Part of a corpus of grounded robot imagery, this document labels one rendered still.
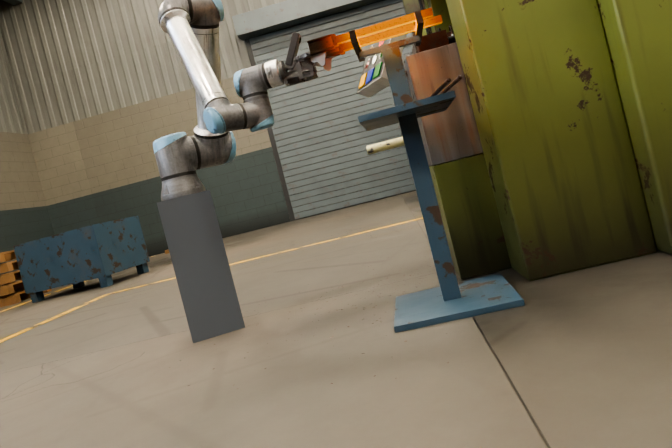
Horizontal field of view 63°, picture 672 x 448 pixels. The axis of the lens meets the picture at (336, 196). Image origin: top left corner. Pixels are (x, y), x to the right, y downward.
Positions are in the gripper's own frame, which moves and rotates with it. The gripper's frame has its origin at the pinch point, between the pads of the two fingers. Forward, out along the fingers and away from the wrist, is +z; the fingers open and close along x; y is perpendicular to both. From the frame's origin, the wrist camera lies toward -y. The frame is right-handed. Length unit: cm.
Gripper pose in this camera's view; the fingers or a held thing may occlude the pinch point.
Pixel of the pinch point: (334, 49)
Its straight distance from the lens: 193.5
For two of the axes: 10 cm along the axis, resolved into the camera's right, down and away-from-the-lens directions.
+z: 9.6, -2.4, -1.6
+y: 2.5, 9.7, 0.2
